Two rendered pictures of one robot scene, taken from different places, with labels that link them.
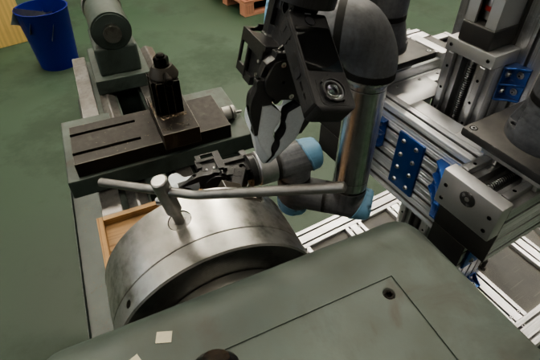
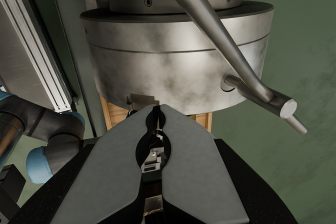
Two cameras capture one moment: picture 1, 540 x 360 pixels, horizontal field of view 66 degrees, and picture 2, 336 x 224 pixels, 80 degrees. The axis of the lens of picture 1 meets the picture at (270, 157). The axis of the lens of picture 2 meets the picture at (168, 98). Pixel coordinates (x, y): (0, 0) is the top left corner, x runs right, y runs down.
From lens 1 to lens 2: 41 cm
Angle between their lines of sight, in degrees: 35
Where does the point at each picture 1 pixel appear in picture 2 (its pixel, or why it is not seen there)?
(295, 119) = (107, 178)
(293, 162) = (64, 154)
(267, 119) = (204, 177)
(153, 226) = not seen: hidden behind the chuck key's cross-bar
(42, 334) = not seen: hidden behind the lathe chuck
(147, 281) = (267, 25)
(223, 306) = not seen: outside the picture
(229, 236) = (194, 40)
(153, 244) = (254, 62)
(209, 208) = (200, 87)
